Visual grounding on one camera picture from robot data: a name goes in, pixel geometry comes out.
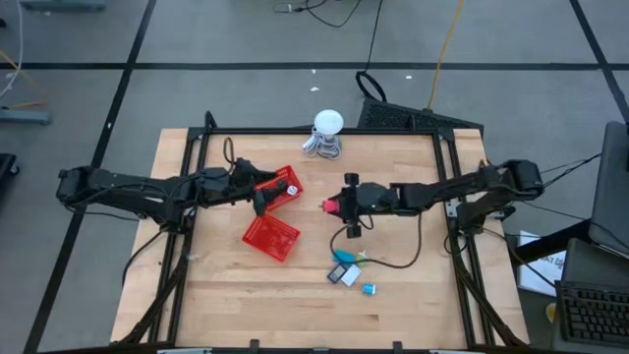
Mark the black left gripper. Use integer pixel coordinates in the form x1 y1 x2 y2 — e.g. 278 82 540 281
225 156 279 217

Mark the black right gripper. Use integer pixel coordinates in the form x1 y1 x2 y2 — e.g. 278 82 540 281
335 172 380 240

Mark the red plastic mesh basket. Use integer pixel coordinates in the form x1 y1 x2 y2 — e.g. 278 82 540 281
253 164 305 212
241 212 302 264

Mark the white rectangular box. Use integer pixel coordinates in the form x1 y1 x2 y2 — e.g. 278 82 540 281
339 265 364 288

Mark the white bulb lamp brass base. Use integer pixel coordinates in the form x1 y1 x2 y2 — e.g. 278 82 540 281
312 108 345 159

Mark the black perforated panel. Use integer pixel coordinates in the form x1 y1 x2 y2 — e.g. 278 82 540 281
356 96 486 133

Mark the white paper sheet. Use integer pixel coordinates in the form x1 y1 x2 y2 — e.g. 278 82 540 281
516 229 567 298

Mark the black diagonal bar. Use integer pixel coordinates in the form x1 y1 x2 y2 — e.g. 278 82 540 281
505 218 592 266

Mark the grey floor foot bar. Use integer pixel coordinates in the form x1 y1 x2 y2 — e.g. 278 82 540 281
0 107 52 127
19 0 108 13

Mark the dark grey desk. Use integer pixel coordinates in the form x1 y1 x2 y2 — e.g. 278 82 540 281
552 238 629 354

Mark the black caster base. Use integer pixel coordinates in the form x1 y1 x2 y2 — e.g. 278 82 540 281
0 152 21 198

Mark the large dark grey panel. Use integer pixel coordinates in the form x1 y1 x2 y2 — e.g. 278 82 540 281
588 120 629 257

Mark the black computer keyboard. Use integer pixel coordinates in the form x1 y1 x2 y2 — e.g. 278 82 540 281
555 279 629 349

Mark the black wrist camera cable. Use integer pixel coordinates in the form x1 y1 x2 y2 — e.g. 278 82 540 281
328 210 425 270
221 136 238 171

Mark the white lamp cord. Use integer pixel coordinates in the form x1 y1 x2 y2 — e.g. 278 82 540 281
300 128 343 161

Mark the black aluminium table frame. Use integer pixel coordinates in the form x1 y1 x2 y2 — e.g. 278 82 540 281
116 110 518 354

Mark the black floor cable with loop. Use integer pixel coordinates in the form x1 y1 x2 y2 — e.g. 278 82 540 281
354 0 388 103

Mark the yellow floor cable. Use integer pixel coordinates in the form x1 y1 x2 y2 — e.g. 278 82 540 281
426 0 466 110

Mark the white floor cable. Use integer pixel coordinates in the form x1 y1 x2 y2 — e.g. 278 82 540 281
0 0 26 99

